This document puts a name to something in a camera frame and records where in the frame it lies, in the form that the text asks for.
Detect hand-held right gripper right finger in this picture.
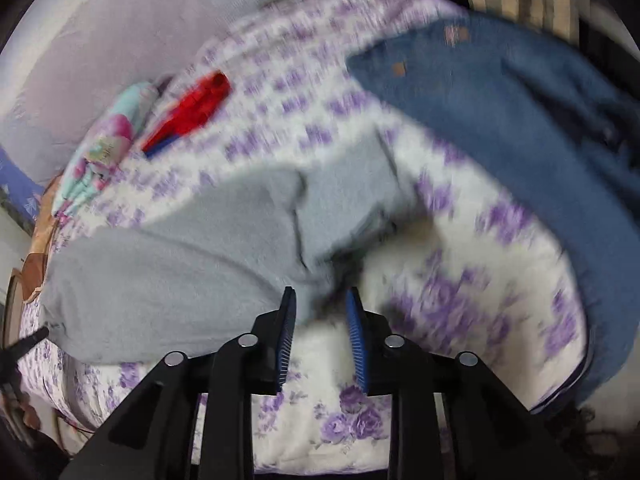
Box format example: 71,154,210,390
346,287,583,480

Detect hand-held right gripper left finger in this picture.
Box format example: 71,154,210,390
59,286,298,480

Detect grey pants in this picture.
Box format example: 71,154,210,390
39,136,401,364

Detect purple floral bed sheet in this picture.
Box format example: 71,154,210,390
20,0,596,476

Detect red folded garment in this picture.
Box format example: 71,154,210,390
141,71,232,157

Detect brown wooden furniture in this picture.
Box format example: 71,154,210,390
4,180,66,351

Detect pastel printed folded cloth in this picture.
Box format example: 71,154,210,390
52,81,157,213

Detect blue denim jeans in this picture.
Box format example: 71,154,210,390
346,12,640,407

